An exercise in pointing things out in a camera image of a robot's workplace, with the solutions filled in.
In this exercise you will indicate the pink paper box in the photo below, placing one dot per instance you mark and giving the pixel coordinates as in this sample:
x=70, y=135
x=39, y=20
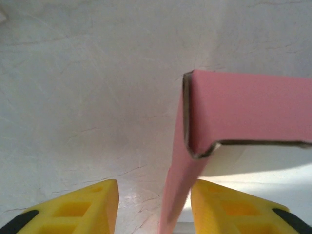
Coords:
x=243, y=107

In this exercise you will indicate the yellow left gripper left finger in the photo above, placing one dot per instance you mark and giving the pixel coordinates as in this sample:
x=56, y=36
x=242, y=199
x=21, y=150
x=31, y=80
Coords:
x=73, y=214

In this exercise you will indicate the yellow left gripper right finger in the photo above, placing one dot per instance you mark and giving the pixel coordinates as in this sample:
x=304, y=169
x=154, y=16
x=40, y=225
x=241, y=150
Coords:
x=239, y=214

